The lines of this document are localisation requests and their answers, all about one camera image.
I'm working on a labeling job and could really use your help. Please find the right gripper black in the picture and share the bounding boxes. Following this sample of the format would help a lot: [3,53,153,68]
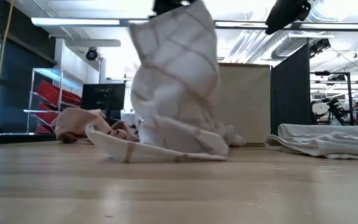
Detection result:
[265,0,313,34]

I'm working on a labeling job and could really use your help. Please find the white towel red check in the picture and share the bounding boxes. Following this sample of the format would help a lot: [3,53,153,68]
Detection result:
[85,0,247,164]

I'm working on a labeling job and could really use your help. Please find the white towel grey plaid lines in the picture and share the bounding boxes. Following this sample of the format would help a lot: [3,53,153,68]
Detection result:
[265,123,358,161]

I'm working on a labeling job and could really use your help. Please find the pink towel white stripes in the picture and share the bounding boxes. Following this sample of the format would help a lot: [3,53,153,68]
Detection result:
[50,108,141,145]

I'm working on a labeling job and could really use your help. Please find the long ceiling light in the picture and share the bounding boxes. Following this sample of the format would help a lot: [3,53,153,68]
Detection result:
[31,17,154,27]
[214,20,358,31]

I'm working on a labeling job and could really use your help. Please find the black metal stand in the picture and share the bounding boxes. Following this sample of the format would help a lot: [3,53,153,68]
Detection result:
[309,70,354,125]

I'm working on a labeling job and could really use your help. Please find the black partition screen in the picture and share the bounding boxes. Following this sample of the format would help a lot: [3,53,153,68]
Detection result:
[270,43,312,136]

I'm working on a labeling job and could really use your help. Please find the black ceiling spotlight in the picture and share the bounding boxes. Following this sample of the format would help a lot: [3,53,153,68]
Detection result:
[85,46,100,62]

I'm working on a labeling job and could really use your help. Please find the beige fabric storage box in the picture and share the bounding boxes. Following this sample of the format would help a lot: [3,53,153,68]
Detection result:
[217,63,271,146]

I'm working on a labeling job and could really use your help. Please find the black monitor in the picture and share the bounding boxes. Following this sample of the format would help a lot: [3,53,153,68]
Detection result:
[81,83,126,121]

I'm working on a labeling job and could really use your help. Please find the metal shelf rack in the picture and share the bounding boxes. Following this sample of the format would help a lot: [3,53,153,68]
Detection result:
[22,67,83,135]

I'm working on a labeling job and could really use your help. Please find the silver ceiling duct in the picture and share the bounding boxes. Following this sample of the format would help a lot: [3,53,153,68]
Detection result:
[225,6,335,63]

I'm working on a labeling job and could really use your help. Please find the black ceiling camera mount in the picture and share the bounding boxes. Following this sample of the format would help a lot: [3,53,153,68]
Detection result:
[309,38,332,58]

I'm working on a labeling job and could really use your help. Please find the yellow hanging cable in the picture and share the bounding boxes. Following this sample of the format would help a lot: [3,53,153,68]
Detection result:
[0,0,15,97]

